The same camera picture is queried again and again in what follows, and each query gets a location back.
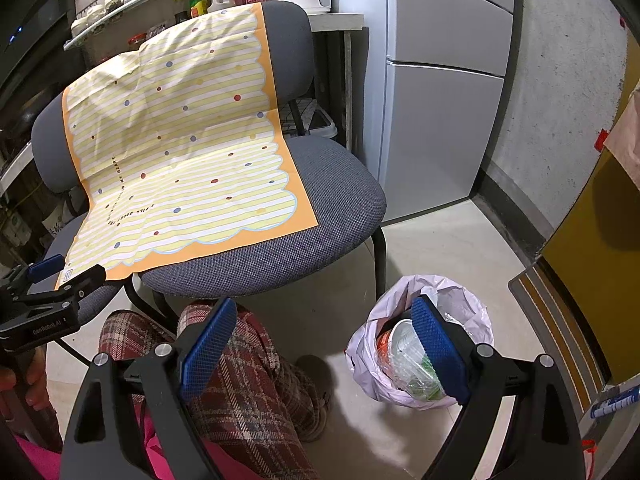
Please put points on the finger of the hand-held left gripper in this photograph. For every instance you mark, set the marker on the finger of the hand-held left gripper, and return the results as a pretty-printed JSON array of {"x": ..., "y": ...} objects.
[
  {"x": 45, "y": 266},
  {"x": 80, "y": 282}
]

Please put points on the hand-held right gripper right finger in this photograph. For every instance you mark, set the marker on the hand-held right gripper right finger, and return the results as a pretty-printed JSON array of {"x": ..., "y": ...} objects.
[{"x": 440, "y": 350}]

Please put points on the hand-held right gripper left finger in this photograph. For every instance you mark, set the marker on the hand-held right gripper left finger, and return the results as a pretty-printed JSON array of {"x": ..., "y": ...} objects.
[{"x": 210, "y": 350}]

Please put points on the red white noodle cup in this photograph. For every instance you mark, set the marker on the red white noodle cup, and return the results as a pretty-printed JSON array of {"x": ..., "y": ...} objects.
[{"x": 400, "y": 340}]

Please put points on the person's left hand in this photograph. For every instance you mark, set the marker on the person's left hand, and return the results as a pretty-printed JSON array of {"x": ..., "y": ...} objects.
[{"x": 37, "y": 380}]

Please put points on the plaid trousers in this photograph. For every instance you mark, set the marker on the plaid trousers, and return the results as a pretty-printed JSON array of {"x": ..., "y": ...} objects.
[{"x": 250, "y": 410}]

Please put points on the plaid slipper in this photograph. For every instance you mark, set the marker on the plaid slipper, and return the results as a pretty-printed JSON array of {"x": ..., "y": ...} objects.
[{"x": 317, "y": 420}]

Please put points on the pink garment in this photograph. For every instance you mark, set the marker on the pink garment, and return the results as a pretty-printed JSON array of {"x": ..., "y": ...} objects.
[{"x": 40, "y": 460}]

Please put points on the yellow door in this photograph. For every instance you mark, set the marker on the yellow door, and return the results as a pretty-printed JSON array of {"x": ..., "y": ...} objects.
[{"x": 590, "y": 260}]

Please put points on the yellow striped dotted mat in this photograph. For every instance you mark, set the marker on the yellow striped dotted mat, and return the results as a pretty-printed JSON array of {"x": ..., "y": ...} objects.
[{"x": 175, "y": 135}]

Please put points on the blue white tube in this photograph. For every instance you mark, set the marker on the blue white tube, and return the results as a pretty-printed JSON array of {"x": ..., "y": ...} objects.
[{"x": 615, "y": 402}]

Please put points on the grey office chair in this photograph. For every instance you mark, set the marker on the grey office chair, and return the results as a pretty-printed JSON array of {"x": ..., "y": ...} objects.
[{"x": 325, "y": 175}]

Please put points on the grey refrigerator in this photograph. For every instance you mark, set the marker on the grey refrigerator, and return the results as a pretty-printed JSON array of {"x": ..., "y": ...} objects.
[{"x": 440, "y": 110}]

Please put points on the red-lidded jar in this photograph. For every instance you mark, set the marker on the red-lidded jar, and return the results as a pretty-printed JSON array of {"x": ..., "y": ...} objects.
[{"x": 136, "y": 39}]

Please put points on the small white bin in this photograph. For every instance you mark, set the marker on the small white bin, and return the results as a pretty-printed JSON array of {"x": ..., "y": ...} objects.
[{"x": 324, "y": 125}]

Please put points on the black range hood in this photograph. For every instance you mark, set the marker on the black range hood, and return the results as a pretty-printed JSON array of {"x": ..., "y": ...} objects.
[{"x": 30, "y": 10}]

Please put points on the dark yellow-capped sauce bottle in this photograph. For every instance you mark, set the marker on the dark yellow-capped sauce bottle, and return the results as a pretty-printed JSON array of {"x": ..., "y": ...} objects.
[{"x": 180, "y": 10}]

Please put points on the yellow condiment bottle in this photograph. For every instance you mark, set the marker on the yellow condiment bottle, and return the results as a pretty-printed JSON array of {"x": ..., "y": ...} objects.
[{"x": 198, "y": 5}]

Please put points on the red wall hook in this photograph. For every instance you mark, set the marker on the red wall hook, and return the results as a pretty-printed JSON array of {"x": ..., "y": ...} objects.
[{"x": 602, "y": 140}]

